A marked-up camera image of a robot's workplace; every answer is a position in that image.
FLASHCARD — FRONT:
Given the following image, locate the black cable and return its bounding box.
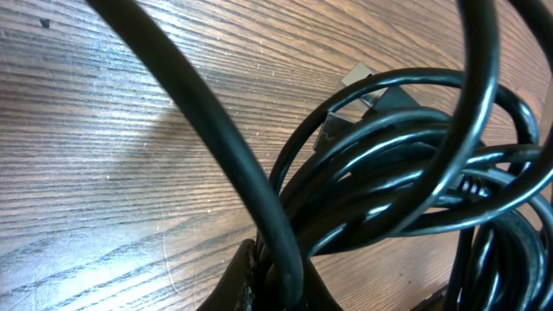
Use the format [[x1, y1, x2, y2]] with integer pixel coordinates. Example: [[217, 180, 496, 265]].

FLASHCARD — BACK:
[[86, 0, 553, 311]]

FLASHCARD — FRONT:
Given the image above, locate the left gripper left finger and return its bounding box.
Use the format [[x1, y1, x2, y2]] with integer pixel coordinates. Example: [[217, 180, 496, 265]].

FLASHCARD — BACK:
[[197, 239, 256, 311]]

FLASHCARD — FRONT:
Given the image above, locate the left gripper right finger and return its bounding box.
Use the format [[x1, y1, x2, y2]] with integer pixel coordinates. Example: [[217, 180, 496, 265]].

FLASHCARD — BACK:
[[297, 260, 342, 311]]

